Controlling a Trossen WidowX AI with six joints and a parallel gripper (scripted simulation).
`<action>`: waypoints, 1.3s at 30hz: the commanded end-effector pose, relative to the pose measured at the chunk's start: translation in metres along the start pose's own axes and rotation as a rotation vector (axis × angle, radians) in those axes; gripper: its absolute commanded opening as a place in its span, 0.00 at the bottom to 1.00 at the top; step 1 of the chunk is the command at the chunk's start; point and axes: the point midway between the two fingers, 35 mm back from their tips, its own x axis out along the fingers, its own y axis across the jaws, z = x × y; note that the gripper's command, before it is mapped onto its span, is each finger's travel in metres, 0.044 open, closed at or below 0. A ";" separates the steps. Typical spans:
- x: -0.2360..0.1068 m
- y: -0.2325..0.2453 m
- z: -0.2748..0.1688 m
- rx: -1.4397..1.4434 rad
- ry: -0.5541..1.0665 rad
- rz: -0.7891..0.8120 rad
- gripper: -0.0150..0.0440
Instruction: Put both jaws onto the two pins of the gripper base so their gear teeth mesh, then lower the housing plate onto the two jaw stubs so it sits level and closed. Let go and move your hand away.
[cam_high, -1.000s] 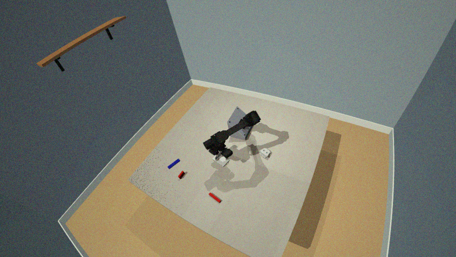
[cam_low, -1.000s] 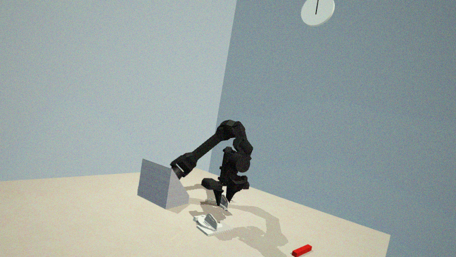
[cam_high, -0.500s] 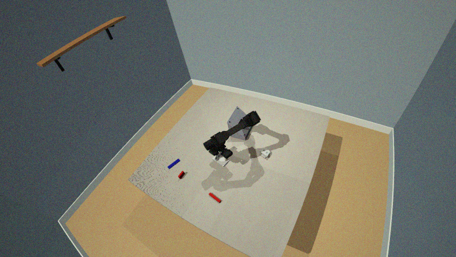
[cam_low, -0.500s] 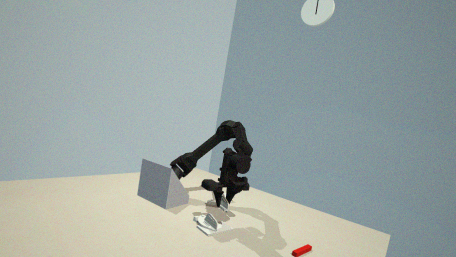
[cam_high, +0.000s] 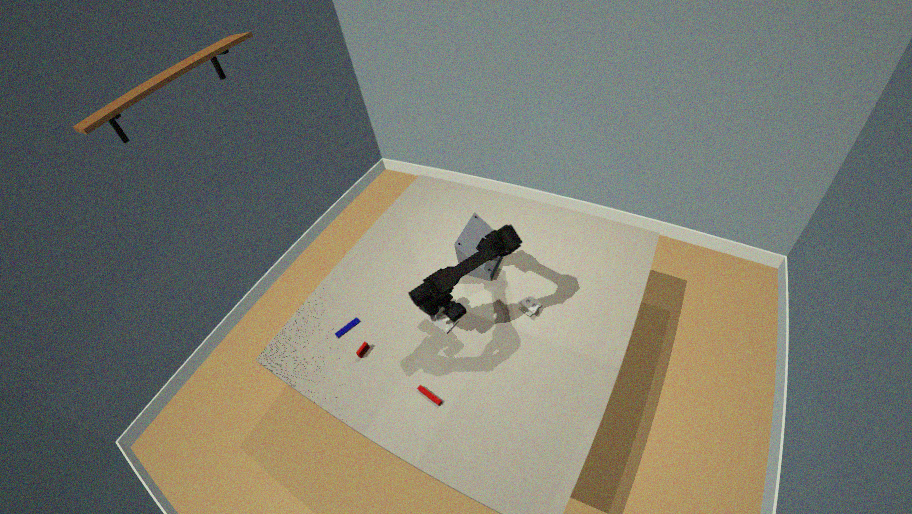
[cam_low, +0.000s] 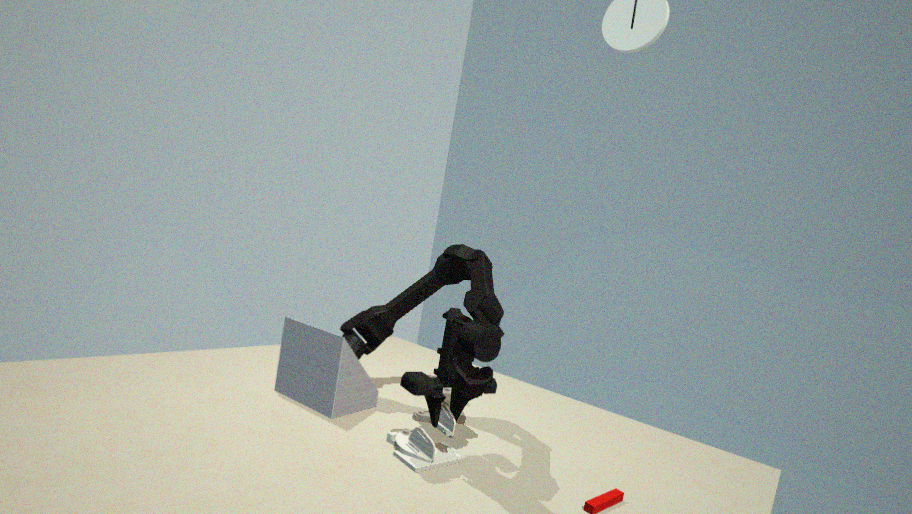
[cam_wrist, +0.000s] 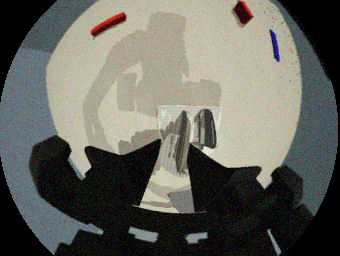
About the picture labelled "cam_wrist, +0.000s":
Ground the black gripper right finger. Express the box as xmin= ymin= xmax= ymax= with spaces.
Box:
xmin=187 ymin=144 xmax=262 ymax=213

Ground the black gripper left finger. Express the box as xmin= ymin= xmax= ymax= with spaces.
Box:
xmin=85 ymin=139 xmax=162 ymax=206

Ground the blue flat bar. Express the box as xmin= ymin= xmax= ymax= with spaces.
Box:
xmin=268 ymin=28 xmax=280 ymax=62

